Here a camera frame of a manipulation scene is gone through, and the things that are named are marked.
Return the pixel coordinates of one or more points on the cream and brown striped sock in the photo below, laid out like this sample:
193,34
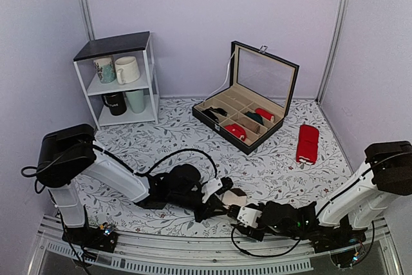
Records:
234,196

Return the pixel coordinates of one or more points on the black compartment storage box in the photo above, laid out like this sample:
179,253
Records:
257,79

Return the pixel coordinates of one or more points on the white ceramic mug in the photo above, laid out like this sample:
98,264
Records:
127,70

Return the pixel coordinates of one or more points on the white shelf with black top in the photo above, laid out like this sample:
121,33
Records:
138,45

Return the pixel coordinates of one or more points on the red rolled sock compartment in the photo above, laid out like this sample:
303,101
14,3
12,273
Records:
265,114
237,130

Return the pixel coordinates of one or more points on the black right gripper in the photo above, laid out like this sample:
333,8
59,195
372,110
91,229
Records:
248,232

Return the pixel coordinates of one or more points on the black sock in box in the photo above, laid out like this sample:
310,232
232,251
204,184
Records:
215,113

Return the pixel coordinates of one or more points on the right aluminium corner post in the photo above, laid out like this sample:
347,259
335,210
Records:
332,53

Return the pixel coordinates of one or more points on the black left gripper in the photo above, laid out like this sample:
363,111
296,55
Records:
210,210

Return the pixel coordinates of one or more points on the beige rolled sock in box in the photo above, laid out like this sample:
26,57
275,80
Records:
249,124

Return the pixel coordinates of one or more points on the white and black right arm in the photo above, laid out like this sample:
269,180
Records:
345,214

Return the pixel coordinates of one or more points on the dark green sock in box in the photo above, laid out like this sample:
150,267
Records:
255,117

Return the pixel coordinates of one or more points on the aluminium table edge rail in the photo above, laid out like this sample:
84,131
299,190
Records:
138,253

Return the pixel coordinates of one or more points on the black ceramic mug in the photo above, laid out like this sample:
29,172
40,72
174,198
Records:
115,102

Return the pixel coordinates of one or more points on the red folded sock on table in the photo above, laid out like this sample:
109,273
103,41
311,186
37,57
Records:
307,146

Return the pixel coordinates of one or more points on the red rolled sock rear compartment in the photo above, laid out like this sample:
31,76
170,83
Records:
265,114

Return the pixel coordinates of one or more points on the patterned teal ceramic cup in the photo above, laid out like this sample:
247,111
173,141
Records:
105,69

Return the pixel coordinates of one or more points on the floral patterned table mat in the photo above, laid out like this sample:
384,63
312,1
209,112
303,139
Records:
270,173

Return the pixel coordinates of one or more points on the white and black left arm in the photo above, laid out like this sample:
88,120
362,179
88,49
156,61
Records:
69,152

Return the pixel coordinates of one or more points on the pale green tumbler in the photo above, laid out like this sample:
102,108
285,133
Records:
136,100

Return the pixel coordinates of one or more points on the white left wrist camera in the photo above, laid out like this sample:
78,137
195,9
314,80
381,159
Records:
210,188

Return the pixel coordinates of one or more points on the red rolled sock front compartment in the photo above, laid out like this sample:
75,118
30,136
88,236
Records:
237,130

